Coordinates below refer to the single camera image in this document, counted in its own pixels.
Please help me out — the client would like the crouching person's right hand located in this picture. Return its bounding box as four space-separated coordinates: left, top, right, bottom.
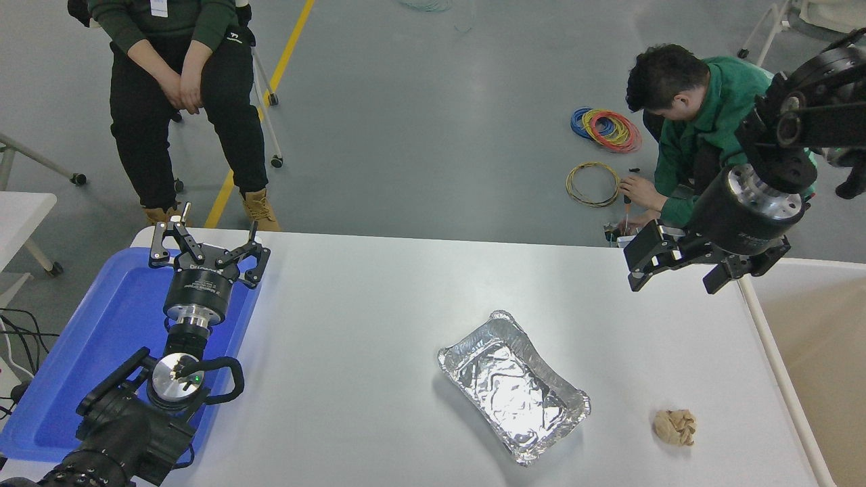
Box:
618 175 667 212

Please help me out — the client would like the yellow wire coil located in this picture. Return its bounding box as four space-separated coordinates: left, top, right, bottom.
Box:
582 110 627 147

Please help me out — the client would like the blue wire coil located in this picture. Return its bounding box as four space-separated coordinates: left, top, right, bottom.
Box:
570 107 616 141

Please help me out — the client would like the black cable bundle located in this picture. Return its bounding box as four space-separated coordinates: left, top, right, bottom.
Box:
0 308 62 420

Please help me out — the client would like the red wire coil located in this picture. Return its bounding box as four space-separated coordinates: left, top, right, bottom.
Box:
587 110 642 154

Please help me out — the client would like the crouching person's left hand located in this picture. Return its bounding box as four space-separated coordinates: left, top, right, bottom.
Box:
614 210 660 235

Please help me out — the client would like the white power strip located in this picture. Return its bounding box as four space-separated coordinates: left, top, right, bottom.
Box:
0 355 26 401

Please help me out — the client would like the white side table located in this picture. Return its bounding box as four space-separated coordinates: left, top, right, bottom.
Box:
0 191 65 308

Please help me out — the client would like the white-framed chair with castors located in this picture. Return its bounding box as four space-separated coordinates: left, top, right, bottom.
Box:
737 0 866 68

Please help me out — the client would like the crumpled tan paper ball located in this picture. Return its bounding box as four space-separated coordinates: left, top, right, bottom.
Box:
652 409 697 447

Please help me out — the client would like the blue plastic tray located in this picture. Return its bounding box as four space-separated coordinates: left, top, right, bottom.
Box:
0 247 263 467

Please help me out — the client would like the seated person's right hand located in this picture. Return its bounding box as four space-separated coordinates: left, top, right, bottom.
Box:
157 66 187 112

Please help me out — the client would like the rectangular foil tray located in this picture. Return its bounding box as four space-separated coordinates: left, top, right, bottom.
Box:
437 310 591 467

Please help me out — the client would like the seated person's left hand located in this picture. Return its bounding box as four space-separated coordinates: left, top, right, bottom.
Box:
177 60 206 114

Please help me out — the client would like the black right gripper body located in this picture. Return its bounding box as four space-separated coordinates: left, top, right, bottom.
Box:
683 168 804 258

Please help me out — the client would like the yellow-green wire coil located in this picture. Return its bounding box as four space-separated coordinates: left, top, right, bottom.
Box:
566 161 622 208

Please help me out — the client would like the grey metal leg with castor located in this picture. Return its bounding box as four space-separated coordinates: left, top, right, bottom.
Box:
0 132 87 187

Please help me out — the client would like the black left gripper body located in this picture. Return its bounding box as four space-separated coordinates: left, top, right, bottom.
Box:
164 260 240 319

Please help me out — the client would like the crouching person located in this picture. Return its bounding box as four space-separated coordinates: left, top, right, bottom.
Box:
612 44 819 237

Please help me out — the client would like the large pale bin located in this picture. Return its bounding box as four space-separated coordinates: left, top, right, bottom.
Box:
736 256 866 487

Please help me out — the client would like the seated person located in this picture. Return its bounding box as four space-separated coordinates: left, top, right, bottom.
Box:
68 0 281 232

